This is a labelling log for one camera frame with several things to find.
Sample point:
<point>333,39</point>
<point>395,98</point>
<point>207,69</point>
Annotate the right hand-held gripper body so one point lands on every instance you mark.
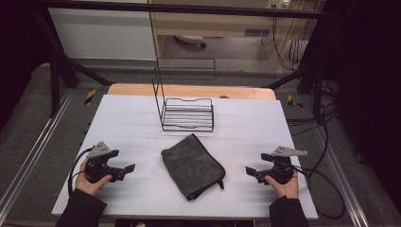
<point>280,168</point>

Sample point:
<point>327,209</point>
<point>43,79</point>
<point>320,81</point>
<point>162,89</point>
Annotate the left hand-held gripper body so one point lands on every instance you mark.
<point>98,168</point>

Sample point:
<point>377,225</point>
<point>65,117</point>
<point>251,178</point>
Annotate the dark grey cloth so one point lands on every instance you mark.
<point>192,167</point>

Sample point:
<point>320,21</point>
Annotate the person's left hand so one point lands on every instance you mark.
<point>90,186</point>

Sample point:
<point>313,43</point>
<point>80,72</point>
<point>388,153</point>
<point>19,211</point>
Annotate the person's right hand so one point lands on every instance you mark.
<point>285,188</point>

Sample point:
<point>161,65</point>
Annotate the white table board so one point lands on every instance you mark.
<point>132,126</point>

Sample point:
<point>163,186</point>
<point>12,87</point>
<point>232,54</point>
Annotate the wooden table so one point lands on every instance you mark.
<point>189,90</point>

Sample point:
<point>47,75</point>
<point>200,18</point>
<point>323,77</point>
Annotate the white panel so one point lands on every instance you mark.
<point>101,34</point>

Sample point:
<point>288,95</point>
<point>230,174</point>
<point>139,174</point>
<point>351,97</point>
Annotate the white chair base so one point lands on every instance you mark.
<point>190,39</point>

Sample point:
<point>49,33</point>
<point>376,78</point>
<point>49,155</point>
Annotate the light wooden desk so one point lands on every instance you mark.
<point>205,25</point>

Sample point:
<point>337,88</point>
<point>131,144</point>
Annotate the white power strip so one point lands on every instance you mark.
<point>277,3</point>

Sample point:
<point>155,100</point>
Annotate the aluminium floor rail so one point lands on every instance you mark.
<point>345,186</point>
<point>34,148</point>

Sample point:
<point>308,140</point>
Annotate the black metal frame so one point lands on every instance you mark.
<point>189,8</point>

